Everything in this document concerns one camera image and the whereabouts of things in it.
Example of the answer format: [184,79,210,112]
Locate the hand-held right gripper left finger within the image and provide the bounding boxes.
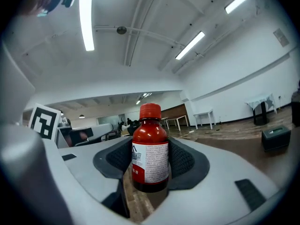
[42,136,133,220]

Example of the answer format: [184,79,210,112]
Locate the long ceiling light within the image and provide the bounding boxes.
[175,30,206,60]
[224,0,255,15]
[78,0,95,52]

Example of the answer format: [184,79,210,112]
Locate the dark green box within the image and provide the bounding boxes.
[261,125,292,152]

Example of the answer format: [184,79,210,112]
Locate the black bin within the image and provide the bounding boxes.
[252,101,270,126]

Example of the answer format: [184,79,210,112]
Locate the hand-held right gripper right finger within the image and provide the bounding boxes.
[145,136,281,225]

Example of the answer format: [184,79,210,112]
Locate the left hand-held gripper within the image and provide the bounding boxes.
[28,103,62,142]

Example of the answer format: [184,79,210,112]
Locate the grey wall panel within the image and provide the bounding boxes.
[273,28,290,48]

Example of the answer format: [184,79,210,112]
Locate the table with white cloth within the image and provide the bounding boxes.
[245,93,278,114]

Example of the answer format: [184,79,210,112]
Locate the small red bottle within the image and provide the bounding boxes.
[131,103,170,194]

